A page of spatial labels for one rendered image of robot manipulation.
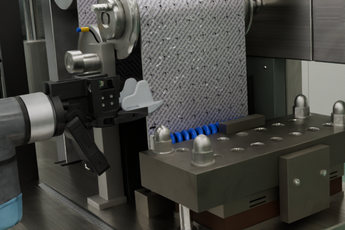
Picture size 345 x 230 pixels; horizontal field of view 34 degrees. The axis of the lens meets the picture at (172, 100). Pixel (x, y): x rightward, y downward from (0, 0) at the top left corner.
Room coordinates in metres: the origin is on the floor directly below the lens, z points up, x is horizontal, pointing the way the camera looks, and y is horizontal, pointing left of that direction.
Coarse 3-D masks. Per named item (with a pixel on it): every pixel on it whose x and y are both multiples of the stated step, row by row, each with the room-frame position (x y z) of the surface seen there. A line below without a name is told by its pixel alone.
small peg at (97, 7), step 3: (93, 6) 0.96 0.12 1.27; (96, 6) 0.96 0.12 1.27; (99, 6) 0.97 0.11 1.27; (102, 6) 0.97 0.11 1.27; (105, 6) 0.97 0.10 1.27; (93, 9) 0.96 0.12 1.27; (96, 9) 0.96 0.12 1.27; (99, 9) 0.97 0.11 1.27; (102, 9) 0.97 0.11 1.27; (105, 9) 0.97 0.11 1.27; (93, 12) 0.97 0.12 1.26
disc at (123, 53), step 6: (132, 0) 0.95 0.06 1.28; (132, 6) 0.95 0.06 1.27; (132, 12) 0.95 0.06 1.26; (138, 12) 0.94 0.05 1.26; (132, 18) 0.95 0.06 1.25; (138, 18) 0.94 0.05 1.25; (132, 24) 0.95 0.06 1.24; (138, 24) 0.94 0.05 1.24; (132, 30) 0.95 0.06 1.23; (138, 30) 0.94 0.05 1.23; (102, 36) 1.05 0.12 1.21; (132, 36) 0.95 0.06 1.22; (132, 42) 0.96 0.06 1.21; (126, 48) 0.97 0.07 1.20; (132, 48) 0.96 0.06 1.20; (114, 54) 1.01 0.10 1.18; (120, 54) 0.99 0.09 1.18; (126, 54) 0.98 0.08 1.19
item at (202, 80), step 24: (144, 48) 0.96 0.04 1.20; (168, 48) 0.99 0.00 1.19; (192, 48) 1.01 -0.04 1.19; (216, 48) 1.05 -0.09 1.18; (240, 48) 1.08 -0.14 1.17; (144, 72) 0.96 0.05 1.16; (168, 72) 0.98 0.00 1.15; (192, 72) 1.01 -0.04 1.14; (216, 72) 1.04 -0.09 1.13; (240, 72) 1.08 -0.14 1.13; (168, 96) 0.98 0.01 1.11; (192, 96) 1.01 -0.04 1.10; (216, 96) 1.04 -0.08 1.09; (240, 96) 1.08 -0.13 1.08; (168, 120) 0.98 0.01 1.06; (192, 120) 1.01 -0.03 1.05; (216, 120) 1.04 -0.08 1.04
